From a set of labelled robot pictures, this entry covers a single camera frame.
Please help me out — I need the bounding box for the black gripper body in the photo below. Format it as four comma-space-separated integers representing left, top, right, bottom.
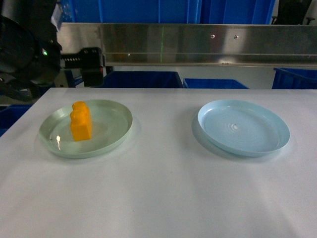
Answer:
61, 47, 104, 87

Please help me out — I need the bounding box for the yellow toy building block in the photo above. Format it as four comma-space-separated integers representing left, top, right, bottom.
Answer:
70, 101, 92, 141

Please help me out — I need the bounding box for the blue bin lower centre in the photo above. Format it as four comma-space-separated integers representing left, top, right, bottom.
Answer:
101, 71, 183, 88

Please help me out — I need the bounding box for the blue bin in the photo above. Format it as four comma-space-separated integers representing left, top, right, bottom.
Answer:
183, 78, 248, 89
60, 0, 202, 24
101, 71, 183, 88
200, 0, 275, 25
272, 68, 317, 89

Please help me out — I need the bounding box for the blue bin upper left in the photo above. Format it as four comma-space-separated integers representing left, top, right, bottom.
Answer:
60, 0, 202, 24

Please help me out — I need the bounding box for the light green plastic plate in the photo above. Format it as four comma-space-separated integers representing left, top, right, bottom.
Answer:
38, 99, 133, 159

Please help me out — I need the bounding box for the blue bin lower middle right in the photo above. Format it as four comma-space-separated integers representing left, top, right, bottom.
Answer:
183, 78, 248, 89

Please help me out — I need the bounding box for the blue bin upper right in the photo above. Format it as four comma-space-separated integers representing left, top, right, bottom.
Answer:
200, 0, 275, 25

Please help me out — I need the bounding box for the light blue plastic plate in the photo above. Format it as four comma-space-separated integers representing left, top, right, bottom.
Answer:
197, 100, 290, 157

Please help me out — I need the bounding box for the blue bin far right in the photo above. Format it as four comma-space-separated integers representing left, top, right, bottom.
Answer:
272, 68, 317, 89

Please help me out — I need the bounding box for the stainless steel shelf rail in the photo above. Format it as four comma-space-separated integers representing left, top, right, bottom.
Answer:
57, 23, 317, 68

